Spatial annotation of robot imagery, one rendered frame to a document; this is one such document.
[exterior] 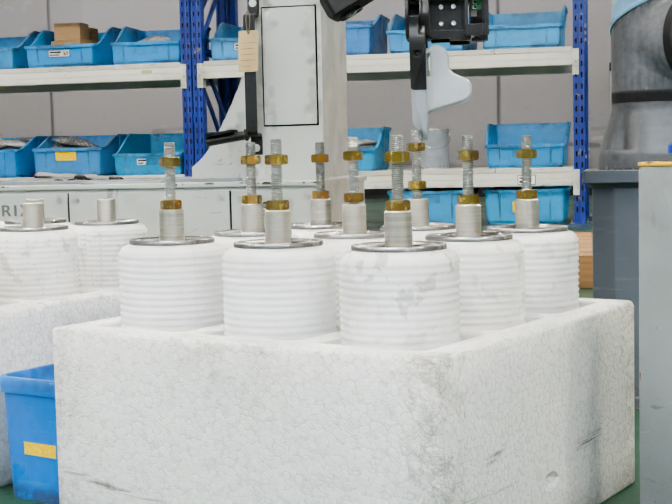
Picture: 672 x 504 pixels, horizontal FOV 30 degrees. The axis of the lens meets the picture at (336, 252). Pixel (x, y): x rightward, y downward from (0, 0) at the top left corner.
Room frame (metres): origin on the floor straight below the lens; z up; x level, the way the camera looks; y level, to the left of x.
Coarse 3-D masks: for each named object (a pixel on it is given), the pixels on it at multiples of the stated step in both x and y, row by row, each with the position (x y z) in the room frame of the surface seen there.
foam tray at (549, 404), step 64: (576, 320) 1.09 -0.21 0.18; (64, 384) 1.09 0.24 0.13; (128, 384) 1.05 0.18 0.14; (192, 384) 1.01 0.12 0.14; (256, 384) 0.97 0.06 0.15; (320, 384) 0.94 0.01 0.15; (384, 384) 0.91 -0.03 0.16; (448, 384) 0.89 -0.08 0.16; (512, 384) 0.98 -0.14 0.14; (576, 384) 1.08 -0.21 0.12; (64, 448) 1.09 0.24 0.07; (128, 448) 1.05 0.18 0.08; (192, 448) 1.01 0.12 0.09; (256, 448) 0.97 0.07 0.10; (320, 448) 0.94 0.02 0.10; (384, 448) 0.91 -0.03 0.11; (448, 448) 0.89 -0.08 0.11; (512, 448) 0.98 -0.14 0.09; (576, 448) 1.08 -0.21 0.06
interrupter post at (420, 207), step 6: (426, 198) 1.25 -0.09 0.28; (414, 204) 1.24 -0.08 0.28; (420, 204) 1.24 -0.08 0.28; (426, 204) 1.24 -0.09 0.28; (414, 210) 1.24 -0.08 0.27; (420, 210) 1.24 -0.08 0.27; (426, 210) 1.24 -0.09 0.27; (414, 216) 1.24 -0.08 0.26; (420, 216) 1.24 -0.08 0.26; (426, 216) 1.24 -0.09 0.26; (414, 222) 1.24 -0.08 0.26; (420, 222) 1.24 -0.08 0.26; (426, 222) 1.24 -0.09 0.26
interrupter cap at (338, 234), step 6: (318, 234) 1.13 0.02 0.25; (324, 234) 1.13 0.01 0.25; (330, 234) 1.12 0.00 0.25; (336, 234) 1.16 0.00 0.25; (342, 234) 1.17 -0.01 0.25; (354, 234) 1.12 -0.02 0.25; (360, 234) 1.11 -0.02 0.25; (366, 234) 1.12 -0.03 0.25; (372, 234) 1.12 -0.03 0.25; (378, 234) 1.12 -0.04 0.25; (384, 234) 1.12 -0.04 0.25
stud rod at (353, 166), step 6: (348, 138) 1.15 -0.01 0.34; (354, 138) 1.15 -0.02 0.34; (348, 144) 1.15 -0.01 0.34; (354, 144) 1.15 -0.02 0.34; (348, 150) 1.15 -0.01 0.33; (354, 150) 1.15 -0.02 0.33; (348, 162) 1.15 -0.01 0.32; (354, 162) 1.15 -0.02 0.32; (354, 168) 1.15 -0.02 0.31; (348, 174) 1.15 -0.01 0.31; (354, 174) 1.15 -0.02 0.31; (348, 180) 1.15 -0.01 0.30; (354, 180) 1.15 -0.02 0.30; (354, 186) 1.15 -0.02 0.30; (354, 192) 1.15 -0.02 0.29
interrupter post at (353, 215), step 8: (344, 208) 1.14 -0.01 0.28; (352, 208) 1.14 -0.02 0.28; (360, 208) 1.14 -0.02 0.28; (344, 216) 1.14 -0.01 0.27; (352, 216) 1.14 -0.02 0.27; (360, 216) 1.14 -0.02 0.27; (344, 224) 1.15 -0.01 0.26; (352, 224) 1.14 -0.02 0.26; (360, 224) 1.14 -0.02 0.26; (344, 232) 1.15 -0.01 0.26; (352, 232) 1.14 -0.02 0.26; (360, 232) 1.14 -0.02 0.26
